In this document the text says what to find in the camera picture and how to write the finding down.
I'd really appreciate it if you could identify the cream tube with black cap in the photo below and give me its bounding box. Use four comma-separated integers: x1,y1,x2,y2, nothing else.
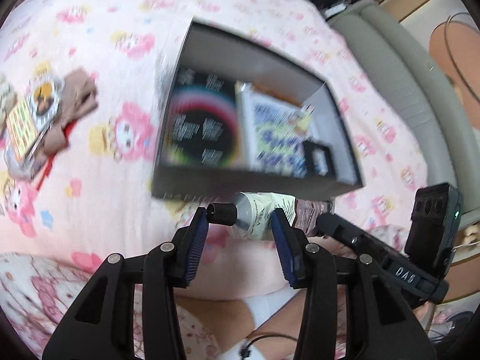
206,191,335,240

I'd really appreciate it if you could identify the black booklet with rainbow ring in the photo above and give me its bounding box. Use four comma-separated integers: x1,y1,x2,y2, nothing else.
162,67,242,168

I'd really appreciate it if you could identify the small black box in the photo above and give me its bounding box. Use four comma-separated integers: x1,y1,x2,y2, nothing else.
302,141,336,177

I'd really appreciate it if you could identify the pink cartoon print blanket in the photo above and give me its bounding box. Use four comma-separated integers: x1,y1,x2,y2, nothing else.
0,0,429,301

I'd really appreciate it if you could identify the white blue patterned packet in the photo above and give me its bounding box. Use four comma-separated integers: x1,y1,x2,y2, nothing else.
235,82,317,178

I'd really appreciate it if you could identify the grey green sofa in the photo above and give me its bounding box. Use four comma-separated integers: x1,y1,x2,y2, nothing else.
328,0,479,228

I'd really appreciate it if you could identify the black cardboard storage box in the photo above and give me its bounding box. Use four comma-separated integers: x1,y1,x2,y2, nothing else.
151,21,363,202

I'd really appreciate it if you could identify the pink white patterned pajama leg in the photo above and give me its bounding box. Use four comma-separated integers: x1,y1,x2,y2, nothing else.
0,252,211,360

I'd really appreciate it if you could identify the red envelope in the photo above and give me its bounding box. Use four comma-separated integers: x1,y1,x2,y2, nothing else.
36,120,77,192

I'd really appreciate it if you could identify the taupe fabric garment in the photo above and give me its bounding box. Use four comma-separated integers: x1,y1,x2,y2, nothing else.
41,67,98,156

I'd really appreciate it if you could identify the clear plastic sticker package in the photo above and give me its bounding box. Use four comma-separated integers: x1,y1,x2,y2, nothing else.
4,69,64,180

